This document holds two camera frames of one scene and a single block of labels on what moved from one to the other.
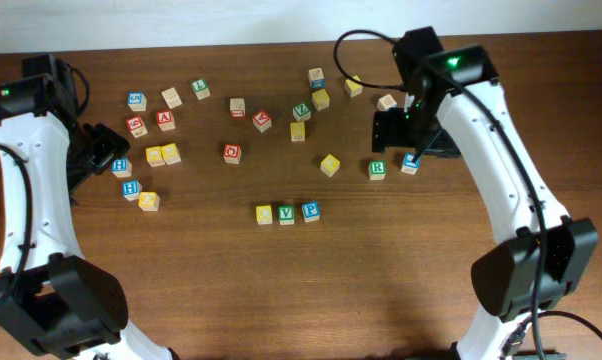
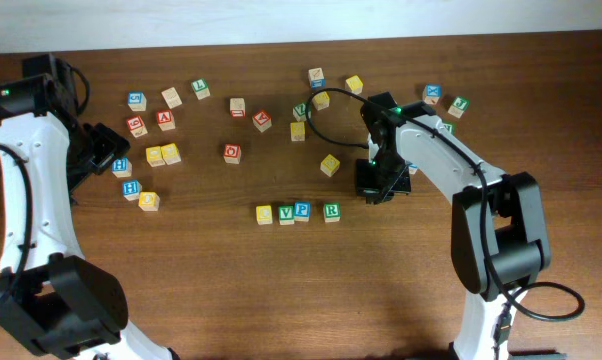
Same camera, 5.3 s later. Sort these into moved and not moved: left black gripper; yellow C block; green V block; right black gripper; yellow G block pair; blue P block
Moved: right black gripper; blue P block
Not moved: yellow C block; yellow G block pair; left black gripper; green V block
